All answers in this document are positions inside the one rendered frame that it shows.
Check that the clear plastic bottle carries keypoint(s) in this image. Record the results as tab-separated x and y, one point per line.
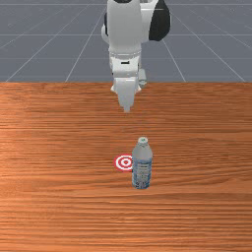
142	167

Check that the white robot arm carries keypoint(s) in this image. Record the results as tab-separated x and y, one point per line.
126	26

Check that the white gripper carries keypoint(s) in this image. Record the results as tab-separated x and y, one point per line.
126	85

